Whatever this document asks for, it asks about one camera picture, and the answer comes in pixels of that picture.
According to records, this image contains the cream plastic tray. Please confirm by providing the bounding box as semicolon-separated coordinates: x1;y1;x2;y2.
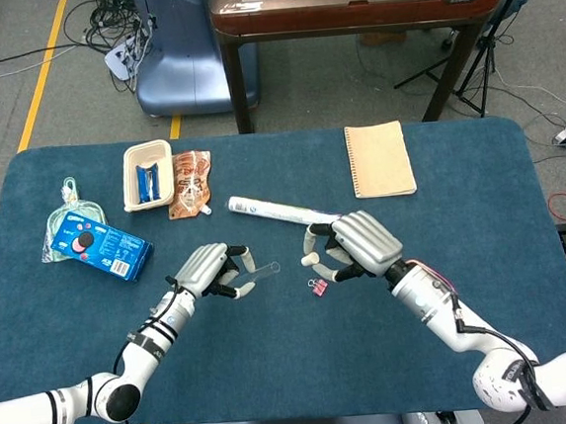
118;137;179;214

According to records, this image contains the pink binder clip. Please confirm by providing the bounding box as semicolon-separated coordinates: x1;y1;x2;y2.
307;277;330;298

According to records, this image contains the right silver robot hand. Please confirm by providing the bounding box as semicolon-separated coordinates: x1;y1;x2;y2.
296;207;407;287

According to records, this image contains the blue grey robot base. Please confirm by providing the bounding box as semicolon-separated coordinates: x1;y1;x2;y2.
127;0;263;121

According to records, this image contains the clear glass test tube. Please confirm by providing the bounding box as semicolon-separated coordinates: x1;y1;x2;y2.
237;259;283;283

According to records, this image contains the black tripod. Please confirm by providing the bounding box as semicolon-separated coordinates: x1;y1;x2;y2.
386;0;566;127

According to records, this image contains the yellow spiral notebook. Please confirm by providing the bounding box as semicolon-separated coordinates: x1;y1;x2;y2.
343;119;419;201

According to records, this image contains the orange snack pouch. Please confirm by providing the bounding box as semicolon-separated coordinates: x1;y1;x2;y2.
163;148;218;222

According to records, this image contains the white rolled paper tube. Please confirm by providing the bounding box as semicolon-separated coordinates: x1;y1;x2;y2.
226;186;346;235

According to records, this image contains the blue snack packet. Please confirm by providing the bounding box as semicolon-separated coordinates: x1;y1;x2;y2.
134;162;163;204

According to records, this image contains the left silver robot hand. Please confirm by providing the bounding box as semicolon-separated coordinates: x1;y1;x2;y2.
164;239;261;305

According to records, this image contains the blue carpet table mat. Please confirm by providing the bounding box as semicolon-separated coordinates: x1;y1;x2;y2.
0;101;566;424

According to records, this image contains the black cable tangle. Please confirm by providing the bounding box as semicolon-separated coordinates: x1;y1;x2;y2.
60;0;154;98

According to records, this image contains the brown wooden mahjong table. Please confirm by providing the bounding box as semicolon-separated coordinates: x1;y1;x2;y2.
208;0;518;140

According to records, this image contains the clear green plastic pouch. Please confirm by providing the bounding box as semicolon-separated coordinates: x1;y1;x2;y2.
35;173;112;265

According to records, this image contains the blue Oreo cookie box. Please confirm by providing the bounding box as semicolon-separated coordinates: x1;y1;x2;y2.
47;204;157;290

